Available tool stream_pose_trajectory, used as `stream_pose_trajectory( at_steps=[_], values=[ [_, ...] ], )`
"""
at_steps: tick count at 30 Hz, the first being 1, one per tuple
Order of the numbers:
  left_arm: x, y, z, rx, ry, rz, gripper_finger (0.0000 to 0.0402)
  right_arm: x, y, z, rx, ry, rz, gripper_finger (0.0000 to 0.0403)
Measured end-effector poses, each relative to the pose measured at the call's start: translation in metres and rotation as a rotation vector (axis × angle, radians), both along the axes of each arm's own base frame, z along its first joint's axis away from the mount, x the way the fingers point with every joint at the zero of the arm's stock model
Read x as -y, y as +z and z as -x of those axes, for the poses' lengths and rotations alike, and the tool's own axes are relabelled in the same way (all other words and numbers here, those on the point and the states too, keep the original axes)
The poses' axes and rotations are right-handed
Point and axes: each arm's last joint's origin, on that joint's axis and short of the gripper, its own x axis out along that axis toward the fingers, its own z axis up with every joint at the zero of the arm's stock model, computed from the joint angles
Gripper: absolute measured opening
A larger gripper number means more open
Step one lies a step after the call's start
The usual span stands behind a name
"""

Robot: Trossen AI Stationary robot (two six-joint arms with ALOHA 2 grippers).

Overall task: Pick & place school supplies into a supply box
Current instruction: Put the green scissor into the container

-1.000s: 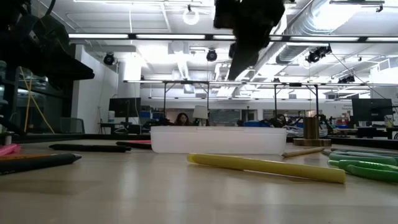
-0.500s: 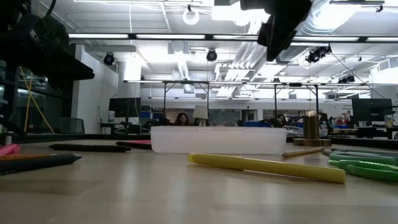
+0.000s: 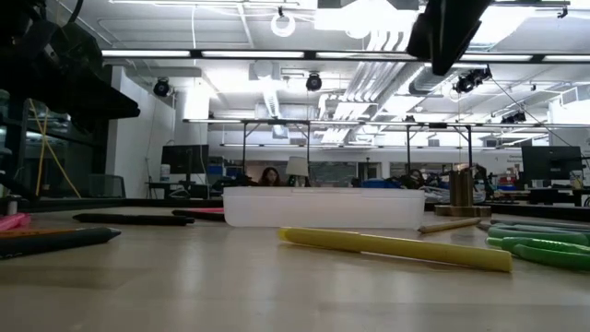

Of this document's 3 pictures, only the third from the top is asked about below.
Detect person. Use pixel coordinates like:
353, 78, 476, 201
405, 169, 428, 190
257, 166, 283, 188

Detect pink highlighter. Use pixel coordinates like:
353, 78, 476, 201
0, 212, 33, 232

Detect grey pen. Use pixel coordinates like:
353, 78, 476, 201
489, 218, 590, 231

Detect black aluminium table frame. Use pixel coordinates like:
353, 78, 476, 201
0, 196, 590, 222

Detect black overhead beam with lights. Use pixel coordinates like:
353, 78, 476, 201
100, 48, 590, 65

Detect black background rig frame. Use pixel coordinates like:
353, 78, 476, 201
183, 118, 474, 176

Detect black computer monitor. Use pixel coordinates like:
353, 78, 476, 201
160, 144, 210, 184
521, 145, 584, 182

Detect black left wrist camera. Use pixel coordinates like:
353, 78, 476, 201
45, 21, 104, 71

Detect black pen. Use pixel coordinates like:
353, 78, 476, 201
0, 226, 123, 261
171, 207, 227, 223
72, 212, 196, 228

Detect black round ceiling speaker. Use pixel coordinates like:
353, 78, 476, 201
304, 72, 324, 93
152, 77, 172, 99

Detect green highlighter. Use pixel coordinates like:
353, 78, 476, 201
486, 236, 590, 272

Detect natural wooden pencil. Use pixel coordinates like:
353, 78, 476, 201
418, 217, 483, 234

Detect white lampshade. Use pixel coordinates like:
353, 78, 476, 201
285, 155, 311, 178

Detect yellow highlighter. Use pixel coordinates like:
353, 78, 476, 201
277, 227, 514, 273

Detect blue storage bin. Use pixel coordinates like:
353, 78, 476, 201
361, 178, 407, 189

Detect black ceiling camera cluster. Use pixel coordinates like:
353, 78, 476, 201
454, 65, 493, 95

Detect orange pencil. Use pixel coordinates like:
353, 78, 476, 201
0, 227, 82, 239

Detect white ceiling ring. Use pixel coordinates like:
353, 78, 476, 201
269, 12, 297, 39

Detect clear plastic supply box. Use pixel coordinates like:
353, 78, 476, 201
222, 185, 426, 230

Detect dark office chair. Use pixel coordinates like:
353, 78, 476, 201
87, 173, 127, 199

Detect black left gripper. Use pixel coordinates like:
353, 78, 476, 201
25, 62, 141, 137

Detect green-handled scissors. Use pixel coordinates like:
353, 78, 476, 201
477, 220, 590, 248

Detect yellow extension cable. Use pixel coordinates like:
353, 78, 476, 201
28, 99, 83, 200

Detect white short post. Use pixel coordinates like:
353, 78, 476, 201
3, 193, 22, 218

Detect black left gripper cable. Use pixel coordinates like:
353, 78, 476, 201
67, 0, 88, 25

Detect brass cylinder on round base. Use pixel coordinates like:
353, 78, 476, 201
433, 165, 492, 219

